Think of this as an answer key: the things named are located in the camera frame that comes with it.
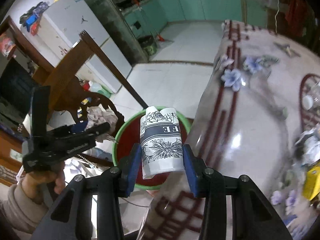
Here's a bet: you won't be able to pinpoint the dark bucket on floor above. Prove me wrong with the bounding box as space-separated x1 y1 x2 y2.
137 35 158 56

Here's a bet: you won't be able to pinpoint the dark wooden chair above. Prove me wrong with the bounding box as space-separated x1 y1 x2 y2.
43 31 148 127

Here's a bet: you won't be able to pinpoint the yellow iced tea carton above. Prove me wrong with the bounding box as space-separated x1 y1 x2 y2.
302 161 319 200

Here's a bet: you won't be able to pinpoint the floral patterned tablecloth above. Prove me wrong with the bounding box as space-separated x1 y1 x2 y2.
138 19 320 240

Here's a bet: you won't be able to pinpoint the beige left sleeve forearm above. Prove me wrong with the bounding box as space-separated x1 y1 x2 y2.
1 183 49 239

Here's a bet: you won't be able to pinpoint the teal kitchen cabinets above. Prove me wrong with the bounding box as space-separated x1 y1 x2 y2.
123 0 268 40

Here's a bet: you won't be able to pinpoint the clear plastic water bottle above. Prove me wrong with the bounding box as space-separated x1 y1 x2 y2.
302 82 319 111

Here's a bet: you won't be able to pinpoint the white refrigerator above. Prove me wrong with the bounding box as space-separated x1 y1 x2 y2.
22 0 132 77

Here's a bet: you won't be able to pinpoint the person's left hand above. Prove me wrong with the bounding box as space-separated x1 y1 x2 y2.
21 161 66 204

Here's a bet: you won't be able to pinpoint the crumpled white paper ball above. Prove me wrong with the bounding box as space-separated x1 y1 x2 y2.
295 127 319 166

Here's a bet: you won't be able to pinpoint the white floral paper cup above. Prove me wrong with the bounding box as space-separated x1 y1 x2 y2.
140 106 184 179

